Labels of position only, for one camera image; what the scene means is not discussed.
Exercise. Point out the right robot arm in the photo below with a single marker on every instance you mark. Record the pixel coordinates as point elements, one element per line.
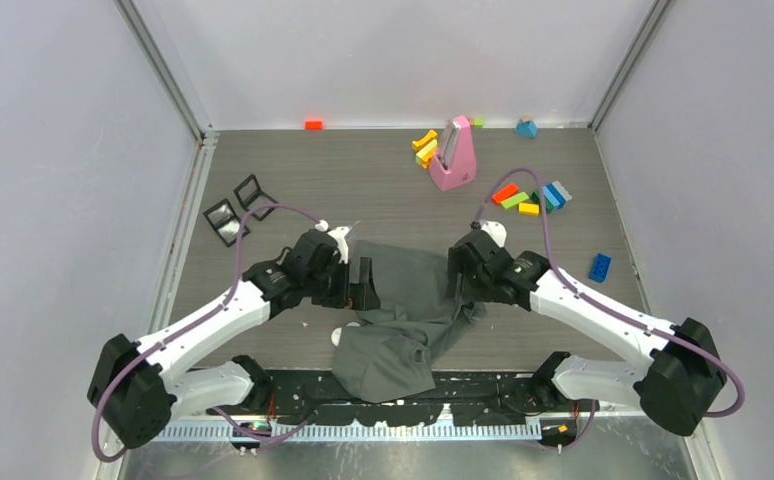
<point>612,331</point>

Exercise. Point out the lime green block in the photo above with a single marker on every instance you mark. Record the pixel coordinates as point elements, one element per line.
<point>514,200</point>

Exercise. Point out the orange long block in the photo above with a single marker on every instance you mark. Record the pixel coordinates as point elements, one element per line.
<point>504,193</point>

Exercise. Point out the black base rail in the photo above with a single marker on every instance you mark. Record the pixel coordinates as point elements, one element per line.
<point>475,399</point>

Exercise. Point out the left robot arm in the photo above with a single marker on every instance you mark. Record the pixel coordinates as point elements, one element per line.
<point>195,344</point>

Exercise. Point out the black brooch box far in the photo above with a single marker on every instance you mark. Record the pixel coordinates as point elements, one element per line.
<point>253,198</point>

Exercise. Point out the blue triangular block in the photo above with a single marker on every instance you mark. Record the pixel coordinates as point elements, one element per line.
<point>526,127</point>

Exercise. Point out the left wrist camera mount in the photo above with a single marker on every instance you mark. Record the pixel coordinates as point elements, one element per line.
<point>342,235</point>

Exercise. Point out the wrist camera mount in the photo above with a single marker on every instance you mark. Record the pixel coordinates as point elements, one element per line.
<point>494,229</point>
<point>342,235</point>

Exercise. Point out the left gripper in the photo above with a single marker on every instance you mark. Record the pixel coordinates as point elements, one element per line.
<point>362,295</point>

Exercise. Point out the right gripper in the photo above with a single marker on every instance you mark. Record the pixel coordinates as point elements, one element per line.
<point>456,266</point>

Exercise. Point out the blue flat brick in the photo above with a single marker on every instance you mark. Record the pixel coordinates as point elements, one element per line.
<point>600,268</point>

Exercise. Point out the yellow curved blocks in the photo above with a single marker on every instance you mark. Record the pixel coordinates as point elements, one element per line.
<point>424,148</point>

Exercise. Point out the stacked blue green bricks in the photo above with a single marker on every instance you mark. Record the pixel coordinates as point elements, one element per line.
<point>556,196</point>

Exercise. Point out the small yellow block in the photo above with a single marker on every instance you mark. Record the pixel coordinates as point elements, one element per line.
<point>530,209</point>

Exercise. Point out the pink metronome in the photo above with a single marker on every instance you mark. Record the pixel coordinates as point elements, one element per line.
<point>454,161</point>

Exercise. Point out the grey t-shirt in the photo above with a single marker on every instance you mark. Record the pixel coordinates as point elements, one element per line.
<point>390,356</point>

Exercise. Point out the black brooch box near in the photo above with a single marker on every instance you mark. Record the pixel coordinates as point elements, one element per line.
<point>225,223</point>

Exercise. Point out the black brooch box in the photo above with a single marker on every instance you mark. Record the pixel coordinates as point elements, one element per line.
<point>225,223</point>
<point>253,198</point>

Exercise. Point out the red block by wall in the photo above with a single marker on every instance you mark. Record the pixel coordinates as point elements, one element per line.
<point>313,124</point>

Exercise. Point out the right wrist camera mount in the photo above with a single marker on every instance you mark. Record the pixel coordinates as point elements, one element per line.
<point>494,229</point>

